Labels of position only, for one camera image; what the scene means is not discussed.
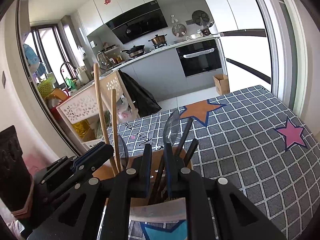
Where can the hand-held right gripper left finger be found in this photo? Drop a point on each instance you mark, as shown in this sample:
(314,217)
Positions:
(146,170)

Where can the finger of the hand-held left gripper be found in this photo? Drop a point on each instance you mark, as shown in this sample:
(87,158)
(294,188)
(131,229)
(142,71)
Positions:
(100,157)
(87,152)

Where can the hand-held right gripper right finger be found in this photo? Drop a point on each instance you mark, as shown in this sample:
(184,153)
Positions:
(168,170)

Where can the beige plastic utensil holder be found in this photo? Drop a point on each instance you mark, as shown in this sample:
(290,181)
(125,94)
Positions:
(157,210)

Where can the gold foil bag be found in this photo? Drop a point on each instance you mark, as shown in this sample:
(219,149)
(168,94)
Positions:
(81,128)

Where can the beige plastic storage trolley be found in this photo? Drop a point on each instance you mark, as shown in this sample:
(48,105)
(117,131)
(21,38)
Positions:
(80,107)

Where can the yellow plastic basin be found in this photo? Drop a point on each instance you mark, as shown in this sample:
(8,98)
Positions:
(59,95)

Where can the grey checked star tablecloth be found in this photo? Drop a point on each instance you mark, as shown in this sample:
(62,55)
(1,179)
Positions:
(237,155)

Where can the black plastic bag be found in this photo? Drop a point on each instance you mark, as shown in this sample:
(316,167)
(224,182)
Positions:
(140,97)

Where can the white countertop canister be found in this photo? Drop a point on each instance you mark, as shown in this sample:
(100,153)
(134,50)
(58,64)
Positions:
(82,75)

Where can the green plastic basket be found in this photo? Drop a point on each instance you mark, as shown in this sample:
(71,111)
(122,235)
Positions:
(45,87)

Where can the curved kitchen faucet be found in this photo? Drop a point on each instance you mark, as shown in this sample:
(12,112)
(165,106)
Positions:
(65,64)

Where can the glass pitcher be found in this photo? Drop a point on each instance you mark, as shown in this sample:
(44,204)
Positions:
(103,60)

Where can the grey kitchen counter cabinet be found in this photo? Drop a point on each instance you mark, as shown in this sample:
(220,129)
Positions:
(160,72)

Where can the cardboard box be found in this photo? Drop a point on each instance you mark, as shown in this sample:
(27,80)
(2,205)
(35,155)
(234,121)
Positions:
(221,85)

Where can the white countertop spice rack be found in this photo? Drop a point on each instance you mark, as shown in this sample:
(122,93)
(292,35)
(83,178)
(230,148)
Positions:
(113,55)

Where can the white hanging plastic bag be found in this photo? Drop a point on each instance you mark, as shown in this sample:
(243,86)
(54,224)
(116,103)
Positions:
(81,50)

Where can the black built-in oven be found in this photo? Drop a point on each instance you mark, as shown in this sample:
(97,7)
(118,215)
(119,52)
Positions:
(200,66)

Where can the blue printed hanging bag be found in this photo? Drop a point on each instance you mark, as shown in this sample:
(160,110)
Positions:
(31,55)

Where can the black wok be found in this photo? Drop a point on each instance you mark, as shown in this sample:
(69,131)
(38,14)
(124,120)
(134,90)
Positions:
(136,50)

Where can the bronze cooking pot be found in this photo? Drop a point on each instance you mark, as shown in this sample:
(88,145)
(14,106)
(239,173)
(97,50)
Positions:
(157,40)

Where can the black range hood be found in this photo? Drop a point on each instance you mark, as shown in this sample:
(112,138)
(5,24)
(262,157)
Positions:
(140,25)

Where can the round metal steamer rack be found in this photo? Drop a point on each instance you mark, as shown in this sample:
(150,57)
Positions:
(179,30)

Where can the white refrigerator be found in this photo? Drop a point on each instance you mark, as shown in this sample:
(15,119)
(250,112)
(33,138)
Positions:
(245,50)

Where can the small dark pot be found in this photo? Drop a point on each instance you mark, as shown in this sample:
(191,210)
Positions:
(207,30)

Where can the red paper-cut decal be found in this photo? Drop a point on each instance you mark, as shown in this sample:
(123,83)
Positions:
(107,1)

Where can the sliding glass door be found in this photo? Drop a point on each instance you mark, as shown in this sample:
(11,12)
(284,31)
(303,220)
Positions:
(282,42)

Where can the grey wall switch plate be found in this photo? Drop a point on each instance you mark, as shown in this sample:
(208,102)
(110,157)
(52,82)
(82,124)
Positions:
(4,80)

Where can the white wall socket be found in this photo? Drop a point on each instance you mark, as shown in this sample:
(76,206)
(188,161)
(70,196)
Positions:
(93,44)

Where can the grey wall socket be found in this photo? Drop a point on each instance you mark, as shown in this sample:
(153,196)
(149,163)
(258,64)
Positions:
(189,22)

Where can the white wall cabinets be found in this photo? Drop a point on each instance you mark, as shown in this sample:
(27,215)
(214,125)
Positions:
(120,5)

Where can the white wall hook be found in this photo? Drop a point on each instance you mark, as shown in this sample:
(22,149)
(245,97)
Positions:
(174,18)

